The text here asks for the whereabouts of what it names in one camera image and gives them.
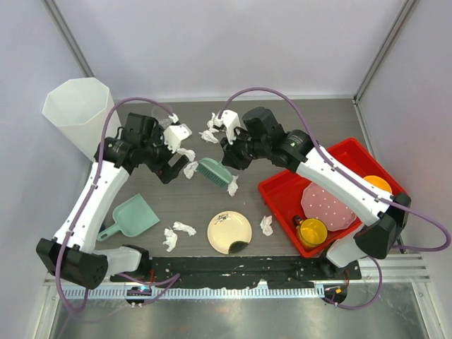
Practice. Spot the orange bowl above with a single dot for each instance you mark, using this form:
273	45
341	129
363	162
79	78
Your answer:
378	182

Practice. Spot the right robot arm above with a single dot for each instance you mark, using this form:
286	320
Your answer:
258	135

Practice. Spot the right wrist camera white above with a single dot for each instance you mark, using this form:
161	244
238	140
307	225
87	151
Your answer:
227	121

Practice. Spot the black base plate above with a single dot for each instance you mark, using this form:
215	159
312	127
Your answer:
240	272

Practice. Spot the paper scrap back large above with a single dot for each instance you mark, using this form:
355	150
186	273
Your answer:
212	121

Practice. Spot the paper scrap back small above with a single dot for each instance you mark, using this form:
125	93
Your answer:
208	136

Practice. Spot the clear plastic cup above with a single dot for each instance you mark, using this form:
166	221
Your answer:
162	116

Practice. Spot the cream round plate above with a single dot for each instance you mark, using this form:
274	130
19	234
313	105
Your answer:
229	232

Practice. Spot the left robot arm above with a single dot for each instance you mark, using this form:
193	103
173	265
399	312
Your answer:
70	254

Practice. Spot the yellow cup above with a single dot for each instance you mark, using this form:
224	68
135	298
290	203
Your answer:
311	232

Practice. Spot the green hand brush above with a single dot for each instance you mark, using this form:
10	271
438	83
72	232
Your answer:
215	172

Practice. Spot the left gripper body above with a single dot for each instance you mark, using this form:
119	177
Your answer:
157	157

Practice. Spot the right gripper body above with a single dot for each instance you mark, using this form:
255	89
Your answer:
242	150

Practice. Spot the pink dotted plate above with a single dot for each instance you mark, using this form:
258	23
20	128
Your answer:
317	203

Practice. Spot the white cable duct strip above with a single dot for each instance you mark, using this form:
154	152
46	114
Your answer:
134	292

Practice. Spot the white translucent trash bin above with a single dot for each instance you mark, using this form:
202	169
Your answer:
79	108

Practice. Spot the green dustpan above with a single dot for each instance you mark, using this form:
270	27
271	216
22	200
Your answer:
131	218

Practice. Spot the red plastic tray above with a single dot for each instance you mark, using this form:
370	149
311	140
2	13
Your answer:
282	193

